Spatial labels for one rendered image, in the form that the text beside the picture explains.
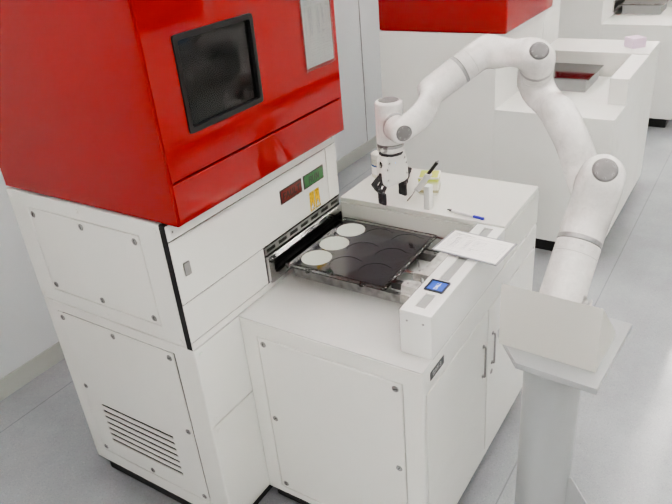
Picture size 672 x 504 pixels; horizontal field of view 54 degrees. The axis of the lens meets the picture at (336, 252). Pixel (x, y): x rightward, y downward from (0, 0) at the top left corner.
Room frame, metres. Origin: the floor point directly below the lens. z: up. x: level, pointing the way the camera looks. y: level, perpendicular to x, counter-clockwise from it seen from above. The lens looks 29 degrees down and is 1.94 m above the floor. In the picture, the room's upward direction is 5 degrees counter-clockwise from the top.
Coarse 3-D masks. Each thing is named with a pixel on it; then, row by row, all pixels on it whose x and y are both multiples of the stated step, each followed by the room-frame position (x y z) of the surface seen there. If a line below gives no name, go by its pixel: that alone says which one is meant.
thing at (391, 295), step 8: (296, 272) 1.92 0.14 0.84; (304, 272) 1.90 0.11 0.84; (312, 280) 1.88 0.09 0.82; (320, 280) 1.86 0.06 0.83; (328, 280) 1.85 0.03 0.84; (336, 280) 1.83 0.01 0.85; (344, 288) 1.81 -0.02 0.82; (352, 288) 1.79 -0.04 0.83; (360, 288) 1.78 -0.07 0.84; (368, 288) 1.76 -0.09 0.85; (376, 296) 1.74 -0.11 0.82; (384, 296) 1.73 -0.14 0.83; (392, 296) 1.71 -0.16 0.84
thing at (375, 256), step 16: (368, 224) 2.10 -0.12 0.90; (320, 240) 2.01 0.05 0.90; (352, 240) 1.99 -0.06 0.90; (368, 240) 1.98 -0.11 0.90; (384, 240) 1.97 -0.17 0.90; (400, 240) 1.96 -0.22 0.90; (416, 240) 1.95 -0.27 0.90; (336, 256) 1.89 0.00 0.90; (352, 256) 1.88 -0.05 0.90; (368, 256) 1.87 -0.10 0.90; (384, 256) 1.86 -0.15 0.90; (400, 256) 1.85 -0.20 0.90; (336, 272) 1.79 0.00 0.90; (352, 272) 1.78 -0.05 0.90; (368, 272) 1.77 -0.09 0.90; (384, 272) 1.76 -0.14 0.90
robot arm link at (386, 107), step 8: (376, 104) 1.92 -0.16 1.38; (384, 104) 1.90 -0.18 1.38; (392, 104) 1.90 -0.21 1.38; (400, 104) 1.91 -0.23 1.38; (376, 112) 1.92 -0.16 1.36; (384, 112) 1.90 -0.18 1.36; (392, 112) 1.90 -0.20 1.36; (400, 112) 1.91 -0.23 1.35; (376, 120) 1.93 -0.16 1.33; (384, 120) 1.89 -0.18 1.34; (376, 128) 1.93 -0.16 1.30; (376, 136) 1.94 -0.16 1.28; (384, 136) 1.90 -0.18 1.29; (384, 144) 1.90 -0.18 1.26; (392, 144) 1.90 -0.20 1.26
